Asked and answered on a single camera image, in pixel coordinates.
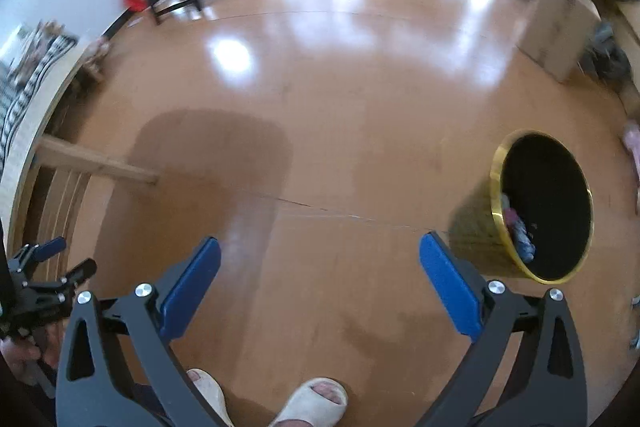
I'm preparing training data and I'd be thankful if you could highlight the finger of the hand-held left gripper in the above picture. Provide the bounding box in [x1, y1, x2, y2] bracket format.
[7, 236, 67, 276]
[27, 258, 97, 294]

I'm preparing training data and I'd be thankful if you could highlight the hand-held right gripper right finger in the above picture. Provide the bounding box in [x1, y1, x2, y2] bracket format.
[419, 231, 590, 427]

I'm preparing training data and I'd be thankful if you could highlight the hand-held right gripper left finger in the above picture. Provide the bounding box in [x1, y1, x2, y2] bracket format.
[55, 236, 233, 427]

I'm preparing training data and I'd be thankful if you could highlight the white paper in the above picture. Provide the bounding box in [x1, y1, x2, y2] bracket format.
[515, 232, 537, 264]

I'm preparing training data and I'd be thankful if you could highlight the gold patterned trash bin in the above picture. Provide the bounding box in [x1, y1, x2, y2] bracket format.
[447, 129, 595, 285]

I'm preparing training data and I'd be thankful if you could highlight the person's left hand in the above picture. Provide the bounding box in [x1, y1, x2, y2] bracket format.
[0, 322, 65, 380]

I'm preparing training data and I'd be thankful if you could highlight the beige slipper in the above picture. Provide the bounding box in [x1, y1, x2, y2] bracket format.
[187, 368, 236, 427]
[270, 377, 348, 427]

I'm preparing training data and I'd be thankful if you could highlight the striped cloth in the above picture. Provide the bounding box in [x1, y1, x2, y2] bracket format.
[0, 24, 81, 168]

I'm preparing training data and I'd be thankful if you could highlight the pink cloth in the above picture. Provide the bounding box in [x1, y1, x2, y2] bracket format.
[622, 119, 640, 212]

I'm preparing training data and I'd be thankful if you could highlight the dark grey bundle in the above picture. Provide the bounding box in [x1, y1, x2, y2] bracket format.
[582, 22, 633, 82]

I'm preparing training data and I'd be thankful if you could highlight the cardboard box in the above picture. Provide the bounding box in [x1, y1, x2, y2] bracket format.
[520, 0, 601, 82]

